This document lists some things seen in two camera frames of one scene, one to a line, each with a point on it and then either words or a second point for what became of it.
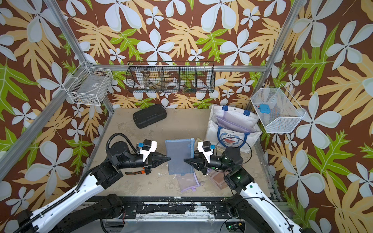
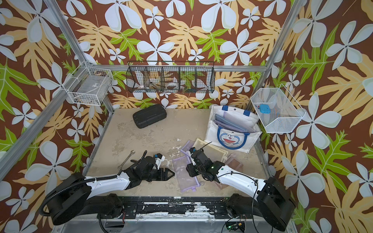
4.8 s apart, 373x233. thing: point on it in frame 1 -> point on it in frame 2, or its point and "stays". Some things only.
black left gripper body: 133,162 -> 151,175
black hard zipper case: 147,116 stays
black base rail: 177,208 stays
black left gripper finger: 158,159 -> 163,175
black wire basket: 171,76 stays
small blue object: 264,108 stays
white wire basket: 89,85 stays
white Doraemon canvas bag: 230,127 stays
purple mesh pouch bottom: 178,150 -> 224,124
